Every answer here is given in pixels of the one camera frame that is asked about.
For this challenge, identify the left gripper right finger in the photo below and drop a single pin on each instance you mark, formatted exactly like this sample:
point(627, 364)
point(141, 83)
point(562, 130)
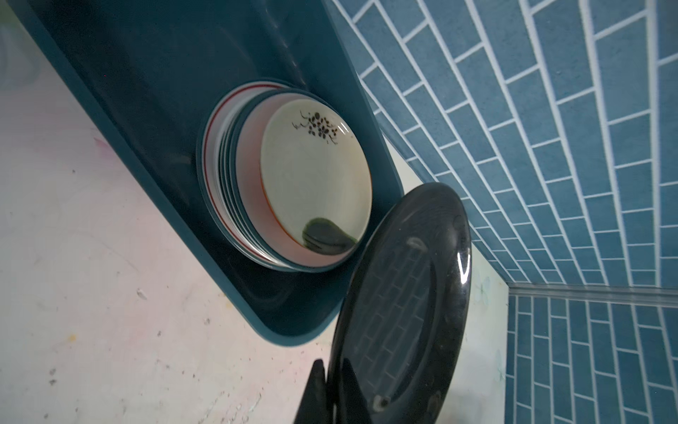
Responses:
point(351, 405)

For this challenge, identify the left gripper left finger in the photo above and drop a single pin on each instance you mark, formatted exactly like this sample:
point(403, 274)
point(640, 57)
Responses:
point(314, 407)

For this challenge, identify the black plate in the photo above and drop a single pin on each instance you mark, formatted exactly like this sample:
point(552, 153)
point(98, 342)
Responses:
point(403, 319)

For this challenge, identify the cream yellow plate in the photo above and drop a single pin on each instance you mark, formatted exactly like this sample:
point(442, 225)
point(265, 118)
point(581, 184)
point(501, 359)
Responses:
point(315, 175)

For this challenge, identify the white plate orange sunburst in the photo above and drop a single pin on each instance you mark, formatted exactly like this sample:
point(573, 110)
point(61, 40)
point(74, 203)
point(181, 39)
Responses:
point(207, 165)

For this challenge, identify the white plate cloud emblem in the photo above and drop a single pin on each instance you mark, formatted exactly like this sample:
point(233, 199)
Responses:
point(288, 251)

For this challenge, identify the teal plastic bin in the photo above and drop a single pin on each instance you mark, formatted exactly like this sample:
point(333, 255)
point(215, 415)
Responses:
point(150, 73)

